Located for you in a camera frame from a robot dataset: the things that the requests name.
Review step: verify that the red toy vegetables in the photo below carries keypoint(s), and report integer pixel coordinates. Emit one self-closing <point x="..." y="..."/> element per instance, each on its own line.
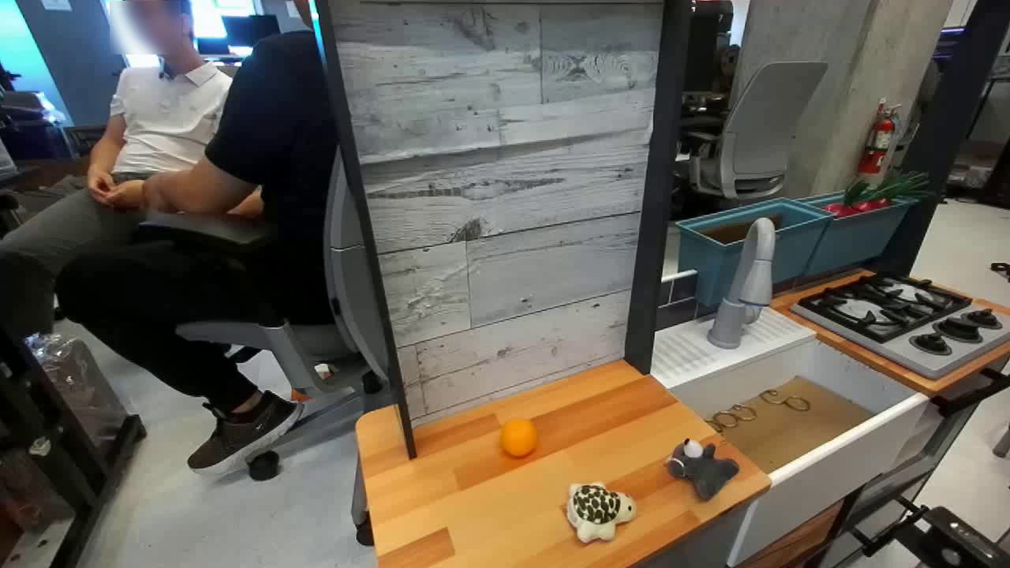
<point x="856" y="207"/>

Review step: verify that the black metal rack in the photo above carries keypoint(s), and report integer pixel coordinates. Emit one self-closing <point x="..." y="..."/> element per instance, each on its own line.
<point x="65" y="442"/>

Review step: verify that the wooden stove counter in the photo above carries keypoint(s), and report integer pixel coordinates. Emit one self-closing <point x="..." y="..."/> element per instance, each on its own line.
<point x="816" y="325"/>

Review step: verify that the green toy vegetable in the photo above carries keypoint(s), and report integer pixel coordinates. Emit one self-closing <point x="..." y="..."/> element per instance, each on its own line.
<point x="888" y="192"/>

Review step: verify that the slanted black frame post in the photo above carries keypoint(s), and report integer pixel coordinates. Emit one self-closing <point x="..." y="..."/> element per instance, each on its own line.
<point x="365" y="208"/>

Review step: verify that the blue plastic bin with vegetables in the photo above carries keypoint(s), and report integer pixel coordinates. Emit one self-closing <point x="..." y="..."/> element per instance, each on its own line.
<point x="852" y="239"/>

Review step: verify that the black metal stand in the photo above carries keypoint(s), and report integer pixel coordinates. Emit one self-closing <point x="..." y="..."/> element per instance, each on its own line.
<point x="949" y="531"/>

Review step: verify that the light grey office chair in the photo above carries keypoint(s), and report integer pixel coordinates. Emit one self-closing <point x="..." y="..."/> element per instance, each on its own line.
<point x="763" y="127"/>

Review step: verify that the grey plush toy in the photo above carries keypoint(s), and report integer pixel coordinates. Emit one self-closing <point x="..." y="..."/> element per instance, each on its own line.
<point x="703" y="467"/>

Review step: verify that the brown pegboard with hooks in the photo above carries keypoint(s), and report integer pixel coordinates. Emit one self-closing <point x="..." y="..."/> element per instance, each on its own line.
<point x="800" y="420"/>

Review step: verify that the grey office chair with armrest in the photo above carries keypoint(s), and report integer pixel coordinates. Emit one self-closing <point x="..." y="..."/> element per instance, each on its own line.
<point x="316" y="349"/>

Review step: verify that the person in white shirt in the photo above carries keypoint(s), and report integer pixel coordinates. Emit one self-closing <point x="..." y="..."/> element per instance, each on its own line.
<point x="159" y="115"/>

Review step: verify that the tall black frame beam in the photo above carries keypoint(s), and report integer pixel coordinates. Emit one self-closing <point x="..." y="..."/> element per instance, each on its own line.
<point x="950" y="115"/>

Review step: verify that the turtle plush toy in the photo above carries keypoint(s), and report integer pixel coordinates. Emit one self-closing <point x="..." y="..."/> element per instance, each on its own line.
<point x="599" y="508"/>

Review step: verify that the person in black shirt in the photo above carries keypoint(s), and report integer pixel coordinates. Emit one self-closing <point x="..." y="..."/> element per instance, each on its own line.
<point x="268" y="158"/>

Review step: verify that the wide black frame post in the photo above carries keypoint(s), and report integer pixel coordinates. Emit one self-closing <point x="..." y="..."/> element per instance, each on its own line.
<point x="659" y="192"/>

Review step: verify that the red fire extinguisher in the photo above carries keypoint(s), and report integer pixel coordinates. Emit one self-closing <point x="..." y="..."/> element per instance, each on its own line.
<point x="874" y="144"/>

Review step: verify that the grey wood-look backdrop panel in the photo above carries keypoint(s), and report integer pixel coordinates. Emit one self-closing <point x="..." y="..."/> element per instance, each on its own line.
<point x="506" y="192"/>

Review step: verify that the white toy sink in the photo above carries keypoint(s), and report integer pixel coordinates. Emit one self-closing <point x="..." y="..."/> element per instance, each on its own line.
<point x="842" y="437"/>

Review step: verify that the grey toy stove top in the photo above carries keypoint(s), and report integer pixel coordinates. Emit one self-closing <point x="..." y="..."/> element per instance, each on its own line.
<point x="894" y="317"/>

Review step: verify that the wooden countertop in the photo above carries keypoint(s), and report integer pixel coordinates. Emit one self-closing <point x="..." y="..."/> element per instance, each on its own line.
<point x="589" y="452"/>

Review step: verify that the orange ball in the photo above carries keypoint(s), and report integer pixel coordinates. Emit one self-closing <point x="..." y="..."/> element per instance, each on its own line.
<point x="520" y="437"/>

